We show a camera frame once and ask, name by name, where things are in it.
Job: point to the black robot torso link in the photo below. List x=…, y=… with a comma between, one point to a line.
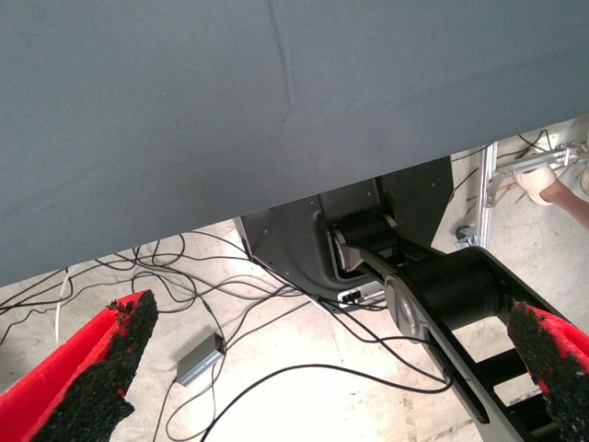
x=455, y=285

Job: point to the caster wheel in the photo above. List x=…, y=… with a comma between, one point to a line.
x=465, y=237

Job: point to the small grey metal box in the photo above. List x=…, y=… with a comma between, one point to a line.
x=200, y=361

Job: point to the dark grey table cloth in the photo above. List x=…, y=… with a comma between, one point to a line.
x=184, y=115

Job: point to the dark grey robot base housing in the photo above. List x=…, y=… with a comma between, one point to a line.
x=285, y=244

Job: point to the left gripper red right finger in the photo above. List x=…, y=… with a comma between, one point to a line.
x=561, y=368

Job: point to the aluminium frame post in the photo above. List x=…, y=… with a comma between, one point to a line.
x=487, y=198

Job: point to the person leg with beige shoe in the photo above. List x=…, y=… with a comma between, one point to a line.
x=534, y=184
x=584, y=177

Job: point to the black base frame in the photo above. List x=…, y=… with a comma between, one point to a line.
x=515, y=391

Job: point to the silver metal bracket mechanism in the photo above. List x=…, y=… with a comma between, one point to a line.
x=534, y=161

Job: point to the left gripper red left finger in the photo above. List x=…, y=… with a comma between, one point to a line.
x=55, y=391

